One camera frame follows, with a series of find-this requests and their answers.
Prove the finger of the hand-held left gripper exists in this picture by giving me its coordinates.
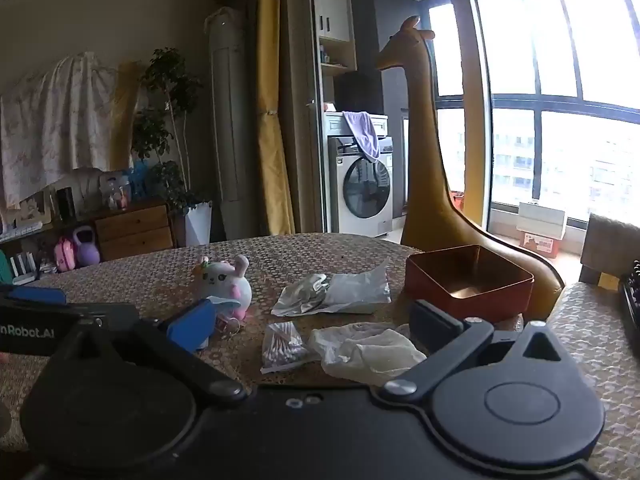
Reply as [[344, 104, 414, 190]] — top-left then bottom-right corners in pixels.
[[0, 285, 67, 307]]

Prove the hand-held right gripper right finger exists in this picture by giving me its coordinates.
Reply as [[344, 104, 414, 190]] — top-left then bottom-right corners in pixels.
[[380, 299, 576, 403]]

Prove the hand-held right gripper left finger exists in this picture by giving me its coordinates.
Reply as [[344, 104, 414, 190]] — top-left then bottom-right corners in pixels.
[[50, 299, 248, 408]]

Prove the red metal tin box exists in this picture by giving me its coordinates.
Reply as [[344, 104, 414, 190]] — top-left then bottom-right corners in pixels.
[[404, 245, 536, 323]]

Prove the white plush bunny toy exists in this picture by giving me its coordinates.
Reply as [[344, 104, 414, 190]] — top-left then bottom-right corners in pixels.
[[192, 254, 253, 336]]

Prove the translucent white drawstring bag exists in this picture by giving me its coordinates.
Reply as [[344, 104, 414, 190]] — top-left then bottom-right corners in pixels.
[[307, 322, 428, 387]]

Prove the translucent plastic pouch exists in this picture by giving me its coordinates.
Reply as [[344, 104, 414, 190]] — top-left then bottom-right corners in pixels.
[[320, 257, 392, 311]]

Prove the bag of cotton swabs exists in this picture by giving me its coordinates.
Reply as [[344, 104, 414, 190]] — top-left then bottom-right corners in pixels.
[[261, 321, 314, 375]]

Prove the silver foil bag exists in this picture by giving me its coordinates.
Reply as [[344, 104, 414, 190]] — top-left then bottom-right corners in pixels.
[[271, 274, 332, 317]]

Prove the white router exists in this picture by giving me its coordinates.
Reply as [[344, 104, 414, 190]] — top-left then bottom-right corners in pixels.
[[7, 252, 40, 283]]

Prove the pink toy backpack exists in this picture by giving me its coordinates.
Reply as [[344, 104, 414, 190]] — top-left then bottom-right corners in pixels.
[[54, 236, 79, 273]]

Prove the purple kettlebell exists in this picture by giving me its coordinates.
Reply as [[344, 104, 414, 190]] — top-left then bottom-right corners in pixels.
[[72, 225, 102, 266]]

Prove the white planter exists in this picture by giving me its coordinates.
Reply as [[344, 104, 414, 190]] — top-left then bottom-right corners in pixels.
[[182, 201, 214, 247]]

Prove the wooden drawer cabinet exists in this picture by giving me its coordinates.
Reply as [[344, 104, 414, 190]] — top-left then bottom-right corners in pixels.
[[92, 200, 176, 263]]

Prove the red printed cardboard box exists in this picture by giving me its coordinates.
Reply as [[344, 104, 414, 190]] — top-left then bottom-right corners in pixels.
[[520, 230, 566, 254]]

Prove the white washing machine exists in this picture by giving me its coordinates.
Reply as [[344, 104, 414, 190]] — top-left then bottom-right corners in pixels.
[[322, 111, 396, 238]]

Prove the beige upholstered chair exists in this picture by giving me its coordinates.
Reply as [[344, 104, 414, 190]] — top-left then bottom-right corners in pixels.
[[547, 212, 640, 480]]

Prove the white cardboard box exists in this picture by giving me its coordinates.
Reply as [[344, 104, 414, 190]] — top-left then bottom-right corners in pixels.
[[516, 201, 568, 241]]

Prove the blue package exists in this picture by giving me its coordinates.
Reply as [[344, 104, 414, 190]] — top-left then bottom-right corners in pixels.
[[131, 161, 149, 197]]

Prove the brown giraffe statue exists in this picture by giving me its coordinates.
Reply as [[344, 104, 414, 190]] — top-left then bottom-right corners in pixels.
[[375, 16, 566, 318]]

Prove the floral cover cloth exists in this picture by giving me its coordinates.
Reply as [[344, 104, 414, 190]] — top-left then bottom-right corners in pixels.
[[0, 52, 121, 208]]

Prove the yellow curtain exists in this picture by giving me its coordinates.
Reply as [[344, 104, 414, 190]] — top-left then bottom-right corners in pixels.
[[255, 0, 297, 236]]

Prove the covered standing air conditioner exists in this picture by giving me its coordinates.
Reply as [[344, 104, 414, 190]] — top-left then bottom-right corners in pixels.
[[205, 7, 263, 241]]

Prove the black beaded massager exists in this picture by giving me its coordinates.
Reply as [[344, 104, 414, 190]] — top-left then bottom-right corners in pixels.
[[620, 260, 640, 331]]

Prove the purple cloth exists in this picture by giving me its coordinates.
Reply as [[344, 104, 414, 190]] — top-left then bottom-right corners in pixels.
[[342, 111, 381, 163]]

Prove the beige curtain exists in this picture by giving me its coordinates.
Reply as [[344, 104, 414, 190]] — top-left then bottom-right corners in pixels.
[[277, 0, 327, 233]]

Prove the green potted plant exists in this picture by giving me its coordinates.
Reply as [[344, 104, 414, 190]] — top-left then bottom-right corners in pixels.
[[132, 47, 212, 211]]

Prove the photo frame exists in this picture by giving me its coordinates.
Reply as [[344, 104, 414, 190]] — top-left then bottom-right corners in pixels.
[[15, 192, 53, 226]]

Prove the white wall cabinet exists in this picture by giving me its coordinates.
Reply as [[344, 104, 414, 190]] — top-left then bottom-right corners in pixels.
[[310, 0, 358, 78]]

